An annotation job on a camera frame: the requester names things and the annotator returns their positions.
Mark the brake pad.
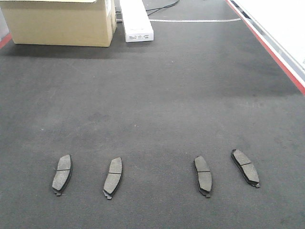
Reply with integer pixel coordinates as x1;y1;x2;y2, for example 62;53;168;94
51;155;72;196
231;149;260;188
194;156;212;198
103;157;123;200

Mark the black conveyor belt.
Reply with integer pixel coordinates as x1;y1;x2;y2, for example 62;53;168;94
0;0;305;229

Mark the white cardboard box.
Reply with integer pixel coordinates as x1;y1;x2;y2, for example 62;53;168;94
120;0;154;42

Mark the brown cardboard box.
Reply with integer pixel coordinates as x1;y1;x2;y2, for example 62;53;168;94
0;0;116;47

